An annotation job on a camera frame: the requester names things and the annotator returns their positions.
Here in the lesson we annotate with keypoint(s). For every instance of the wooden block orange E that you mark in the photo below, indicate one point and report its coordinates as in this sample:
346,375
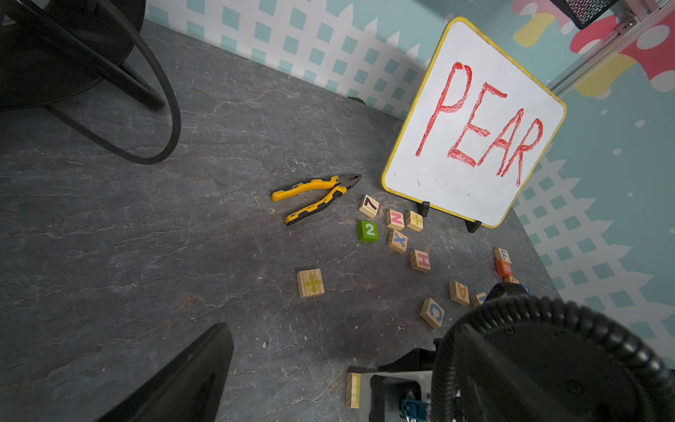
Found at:
353,386

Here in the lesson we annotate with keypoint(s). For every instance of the wooden block orange O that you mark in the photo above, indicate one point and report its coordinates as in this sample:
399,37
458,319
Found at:
510,279

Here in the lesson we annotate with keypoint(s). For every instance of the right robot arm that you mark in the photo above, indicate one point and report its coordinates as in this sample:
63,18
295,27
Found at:
518,357

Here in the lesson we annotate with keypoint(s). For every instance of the green block number 2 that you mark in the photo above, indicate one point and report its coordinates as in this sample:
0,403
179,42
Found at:
367,232

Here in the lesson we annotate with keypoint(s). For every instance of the whiteboard with PEAR writing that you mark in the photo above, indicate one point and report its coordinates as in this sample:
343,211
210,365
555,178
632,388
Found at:
477,127

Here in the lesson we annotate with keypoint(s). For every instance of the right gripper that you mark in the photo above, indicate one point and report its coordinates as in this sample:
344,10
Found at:
399,391

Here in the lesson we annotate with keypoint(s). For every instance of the wooden block orange A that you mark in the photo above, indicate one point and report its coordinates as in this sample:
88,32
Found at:
459,293

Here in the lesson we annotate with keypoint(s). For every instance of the wooden block blue X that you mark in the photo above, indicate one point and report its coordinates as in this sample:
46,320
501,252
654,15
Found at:
397,241

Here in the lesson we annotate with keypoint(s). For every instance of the wooden block purple 7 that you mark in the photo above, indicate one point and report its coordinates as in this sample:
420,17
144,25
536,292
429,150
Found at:
369,207

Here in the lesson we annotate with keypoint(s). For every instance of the black cable reel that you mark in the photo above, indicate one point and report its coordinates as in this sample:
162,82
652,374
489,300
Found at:
55,50

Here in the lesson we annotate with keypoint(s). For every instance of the wooden block green plus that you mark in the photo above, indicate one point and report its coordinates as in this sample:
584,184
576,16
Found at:
414,221

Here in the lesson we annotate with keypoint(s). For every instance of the wooden block blue R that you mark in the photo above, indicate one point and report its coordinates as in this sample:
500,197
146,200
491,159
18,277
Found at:
478,299

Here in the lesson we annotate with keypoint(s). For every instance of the wooden block green divide sign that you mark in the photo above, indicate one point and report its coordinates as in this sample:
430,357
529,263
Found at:
310,283

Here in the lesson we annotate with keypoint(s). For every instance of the wooden block blue C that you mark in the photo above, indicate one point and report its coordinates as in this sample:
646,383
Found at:
432,313

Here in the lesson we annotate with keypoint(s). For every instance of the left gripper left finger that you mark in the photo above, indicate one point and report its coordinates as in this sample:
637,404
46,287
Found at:
189,388

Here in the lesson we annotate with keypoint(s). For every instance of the wooden block pink N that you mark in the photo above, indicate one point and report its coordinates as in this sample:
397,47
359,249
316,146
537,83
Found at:
395,220

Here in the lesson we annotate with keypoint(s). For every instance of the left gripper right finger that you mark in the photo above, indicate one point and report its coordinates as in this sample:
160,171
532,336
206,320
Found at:
490,383

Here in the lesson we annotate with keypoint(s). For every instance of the yellow black pliers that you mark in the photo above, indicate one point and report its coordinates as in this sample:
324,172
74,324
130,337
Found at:
331,189

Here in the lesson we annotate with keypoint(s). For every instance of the black wire mesh basket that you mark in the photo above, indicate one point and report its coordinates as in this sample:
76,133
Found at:
583,12

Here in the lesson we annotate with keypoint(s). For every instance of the wooden block pink H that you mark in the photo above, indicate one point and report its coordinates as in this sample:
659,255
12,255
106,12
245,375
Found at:
420,261

